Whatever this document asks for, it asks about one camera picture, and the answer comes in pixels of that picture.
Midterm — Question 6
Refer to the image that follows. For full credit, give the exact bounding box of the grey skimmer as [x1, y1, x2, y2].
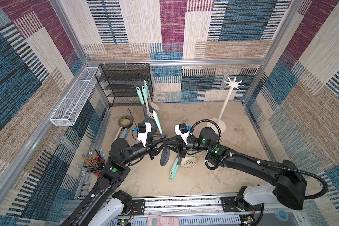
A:
[136, 87, 158, 135]
[153, 110, 170, 166]
[169, 157, 183, 181]

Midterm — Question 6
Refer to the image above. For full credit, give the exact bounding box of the white skimmer mint handle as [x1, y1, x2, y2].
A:
[144, 80, 161, 111]

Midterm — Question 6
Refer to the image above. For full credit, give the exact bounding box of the grey utensil rack stand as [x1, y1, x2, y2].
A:
[132, 79, 144, 98]

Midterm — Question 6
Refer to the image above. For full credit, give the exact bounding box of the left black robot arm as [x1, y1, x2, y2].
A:
[61, 136, 181, 226]

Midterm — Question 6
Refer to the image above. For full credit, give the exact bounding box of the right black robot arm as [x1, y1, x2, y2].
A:
[162, 127, 307, 211]

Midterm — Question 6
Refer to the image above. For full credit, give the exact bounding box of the black mesh shelf rack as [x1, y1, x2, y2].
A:
[96, 64, 153, 107]

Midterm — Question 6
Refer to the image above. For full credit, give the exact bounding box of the white utensil rack stand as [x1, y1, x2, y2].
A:
[211, 76, 244, 132]

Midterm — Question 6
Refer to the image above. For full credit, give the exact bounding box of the red pencil cup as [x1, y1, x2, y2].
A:
[77, 149, 107, 176]

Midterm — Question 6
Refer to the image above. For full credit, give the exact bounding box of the pink calculator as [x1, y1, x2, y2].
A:
[147, 215, 179, 226]

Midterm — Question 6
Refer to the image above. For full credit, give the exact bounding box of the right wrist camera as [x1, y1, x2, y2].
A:
[174, 123, 192, 145]

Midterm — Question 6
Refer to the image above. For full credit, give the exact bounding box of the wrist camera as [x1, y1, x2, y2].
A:
[134, 122, 152, 147]
[174, 123, 192, 145]

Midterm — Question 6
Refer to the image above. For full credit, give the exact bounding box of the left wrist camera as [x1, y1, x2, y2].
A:
[134, 122, 152, 147]

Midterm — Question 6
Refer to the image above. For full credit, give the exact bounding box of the grey duct tape roll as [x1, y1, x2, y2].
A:
[118, 116, 134, 129]

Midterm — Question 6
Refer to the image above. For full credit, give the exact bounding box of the white wire wall basket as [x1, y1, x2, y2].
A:
[50, 67, 98, 127]

